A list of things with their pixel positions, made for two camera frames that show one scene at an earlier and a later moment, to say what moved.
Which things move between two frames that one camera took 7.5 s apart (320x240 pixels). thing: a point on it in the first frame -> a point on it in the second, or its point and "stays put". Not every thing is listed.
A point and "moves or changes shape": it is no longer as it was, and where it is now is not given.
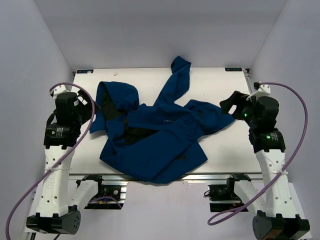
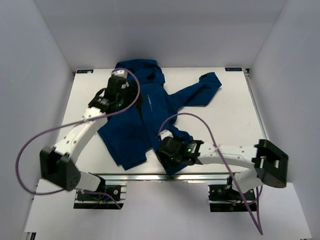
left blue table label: x=84 y=71 stays put
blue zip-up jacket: x=159 y=141 moves or changes shape
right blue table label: x=233 y=69 stays put
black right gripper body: x=244 y=110 -> x=173 y=161
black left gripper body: x=86 y=111 -> x=127 y=99
